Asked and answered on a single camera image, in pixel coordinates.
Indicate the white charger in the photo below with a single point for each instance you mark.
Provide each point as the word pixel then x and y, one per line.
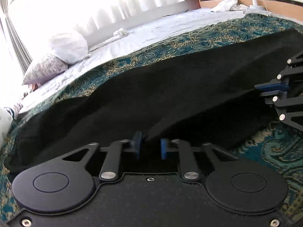
pixel 256 4

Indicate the floral white pillow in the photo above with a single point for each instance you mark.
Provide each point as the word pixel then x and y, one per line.
pixel 4 127

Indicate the brown wooden headboard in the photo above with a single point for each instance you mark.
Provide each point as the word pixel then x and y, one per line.
pixel 279 4

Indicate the grey patterned pillow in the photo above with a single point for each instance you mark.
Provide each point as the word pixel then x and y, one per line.
pixel 45 68

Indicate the white bed sheet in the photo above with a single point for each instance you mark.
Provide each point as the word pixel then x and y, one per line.
pixel 146 35

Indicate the blue white patterned cloth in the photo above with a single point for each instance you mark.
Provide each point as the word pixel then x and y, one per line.
pixel 10 112

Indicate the sheer white curtain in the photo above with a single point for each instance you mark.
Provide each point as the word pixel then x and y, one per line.
pixel 94 4

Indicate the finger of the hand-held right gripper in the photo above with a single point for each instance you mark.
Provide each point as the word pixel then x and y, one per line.
pixel 272 87
pixel 287 106

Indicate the small rolled white towel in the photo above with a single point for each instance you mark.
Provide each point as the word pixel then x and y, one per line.
pixel 120 32

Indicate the crumpled white cloth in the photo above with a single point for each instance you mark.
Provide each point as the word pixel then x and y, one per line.
pixel 227 4

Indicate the grey window ledge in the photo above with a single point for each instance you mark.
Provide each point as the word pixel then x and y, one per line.
pixel 151 16

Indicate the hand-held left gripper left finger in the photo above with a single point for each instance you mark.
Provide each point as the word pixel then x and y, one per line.
pixel 137 144

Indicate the teal gold patterned blanket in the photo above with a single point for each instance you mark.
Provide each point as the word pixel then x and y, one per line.
pixel 165 47

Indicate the black pants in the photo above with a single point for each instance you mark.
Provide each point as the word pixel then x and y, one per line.
pixel 165 87

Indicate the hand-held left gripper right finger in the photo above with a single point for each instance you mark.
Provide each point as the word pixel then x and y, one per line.
pixel 164 149

